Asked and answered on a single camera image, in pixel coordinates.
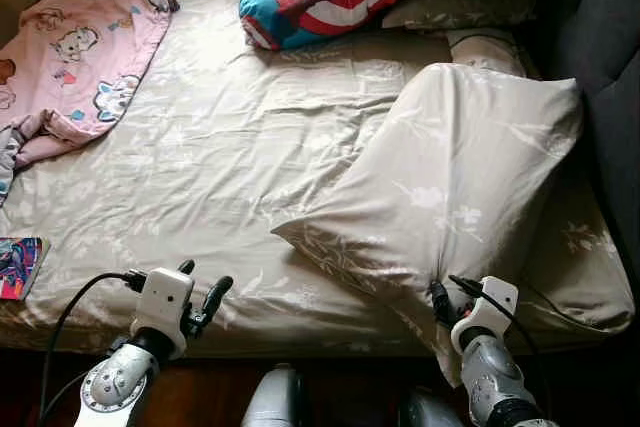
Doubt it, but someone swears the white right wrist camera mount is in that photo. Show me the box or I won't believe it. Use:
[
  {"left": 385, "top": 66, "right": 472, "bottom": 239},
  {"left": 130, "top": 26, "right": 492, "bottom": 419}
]
[{"left": 450, "top": 277, "right": 519, "bottom": 353}]

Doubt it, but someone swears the flat beige floral pillow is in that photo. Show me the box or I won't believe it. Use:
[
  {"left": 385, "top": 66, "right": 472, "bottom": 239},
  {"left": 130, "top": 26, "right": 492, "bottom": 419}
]
[{"left": 380, "top": 0, "right": 541, "bottom": 30}]

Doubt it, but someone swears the pink cartoon print blanket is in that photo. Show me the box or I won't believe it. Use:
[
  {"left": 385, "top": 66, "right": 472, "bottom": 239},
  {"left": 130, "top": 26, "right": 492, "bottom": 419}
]
[{"left": 0, "top": 0, "right": 181, "bottom": 208}]

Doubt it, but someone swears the colourful comic book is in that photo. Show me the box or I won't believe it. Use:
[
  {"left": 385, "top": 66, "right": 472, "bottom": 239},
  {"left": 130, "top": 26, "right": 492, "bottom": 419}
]
[{"left": 0, "top": 237, "right": 51, "bottom": 301}]

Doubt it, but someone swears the silver right robot leg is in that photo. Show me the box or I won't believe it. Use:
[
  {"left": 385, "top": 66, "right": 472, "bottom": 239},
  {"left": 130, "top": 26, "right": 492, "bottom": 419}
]
[{"left": 398, "top": 387, "right": 466, "bottom": 427}]

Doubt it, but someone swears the bed with beige floral sheet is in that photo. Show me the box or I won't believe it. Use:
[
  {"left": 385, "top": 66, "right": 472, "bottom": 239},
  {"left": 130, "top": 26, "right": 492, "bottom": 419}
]
[{"left": 0, "top": 0, "right": 636, "bottom": 358}]

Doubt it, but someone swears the large beige floral pillow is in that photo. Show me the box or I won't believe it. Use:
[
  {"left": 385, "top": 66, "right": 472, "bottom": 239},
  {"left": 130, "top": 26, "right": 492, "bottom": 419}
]
[{"left": 272, "top": 62, "right": 584, "bottom": 388}]

